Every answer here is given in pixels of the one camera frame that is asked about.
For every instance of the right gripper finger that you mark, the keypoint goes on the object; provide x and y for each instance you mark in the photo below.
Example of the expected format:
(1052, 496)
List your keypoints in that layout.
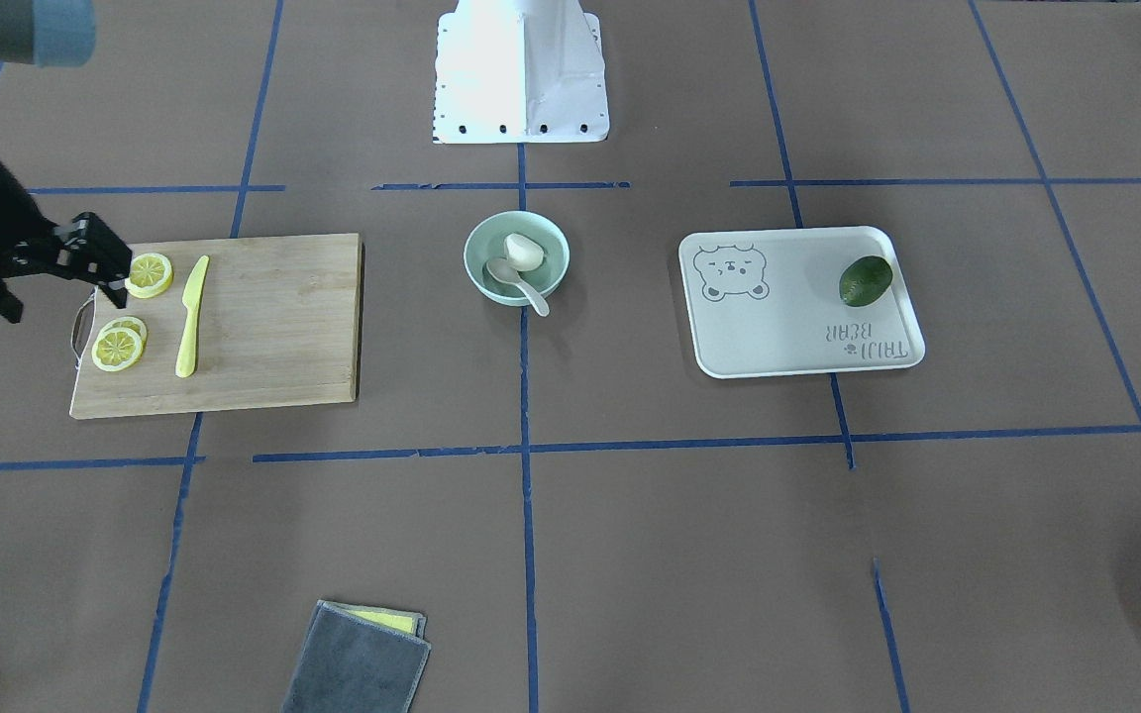
(107, 259)

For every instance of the white steamed bun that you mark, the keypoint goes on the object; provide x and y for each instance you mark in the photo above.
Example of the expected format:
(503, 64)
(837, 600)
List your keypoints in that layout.
(522, 254)

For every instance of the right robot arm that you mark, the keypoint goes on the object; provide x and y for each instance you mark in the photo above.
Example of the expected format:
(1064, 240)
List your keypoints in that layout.
(45, 34)

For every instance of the mint green bowl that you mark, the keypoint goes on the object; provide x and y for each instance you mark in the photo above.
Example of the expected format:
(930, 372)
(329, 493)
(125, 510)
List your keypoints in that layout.
(486, 241)

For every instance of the upper lemon slice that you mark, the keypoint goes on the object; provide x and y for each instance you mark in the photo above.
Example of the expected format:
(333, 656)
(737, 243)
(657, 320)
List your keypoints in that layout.
(151, 274)

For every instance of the lemon slice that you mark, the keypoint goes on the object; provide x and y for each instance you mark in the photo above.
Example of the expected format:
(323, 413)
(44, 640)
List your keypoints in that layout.
(151, 274)
(129, 323)
(117, 349)

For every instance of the middle lemon slice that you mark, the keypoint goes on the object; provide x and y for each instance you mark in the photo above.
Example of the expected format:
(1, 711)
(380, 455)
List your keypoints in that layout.
(129, 323)

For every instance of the lower lemon slice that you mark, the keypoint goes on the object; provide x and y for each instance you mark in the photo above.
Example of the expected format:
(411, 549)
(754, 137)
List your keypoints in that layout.
(117, 349)

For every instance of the yellow plastic knife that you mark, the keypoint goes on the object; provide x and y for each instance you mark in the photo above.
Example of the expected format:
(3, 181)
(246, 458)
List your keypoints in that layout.
(187, 353)

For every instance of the bamboo cutting board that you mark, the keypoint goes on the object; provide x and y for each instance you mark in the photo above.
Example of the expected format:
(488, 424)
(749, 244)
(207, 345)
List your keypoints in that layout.
(279, 325)

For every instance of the grey and yellow cloth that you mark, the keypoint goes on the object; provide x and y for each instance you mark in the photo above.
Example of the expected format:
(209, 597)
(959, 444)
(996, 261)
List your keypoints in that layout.
(358, 658)

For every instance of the white divided bear tray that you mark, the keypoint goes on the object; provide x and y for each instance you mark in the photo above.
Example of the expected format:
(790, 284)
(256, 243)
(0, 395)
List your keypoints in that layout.
(766, 303)

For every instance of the green avocado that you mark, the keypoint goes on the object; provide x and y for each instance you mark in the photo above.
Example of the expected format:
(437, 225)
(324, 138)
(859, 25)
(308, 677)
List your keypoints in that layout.
(865, 281)

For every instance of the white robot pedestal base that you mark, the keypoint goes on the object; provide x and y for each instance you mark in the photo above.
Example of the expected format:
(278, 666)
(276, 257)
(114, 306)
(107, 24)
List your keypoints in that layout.
(519, 72)

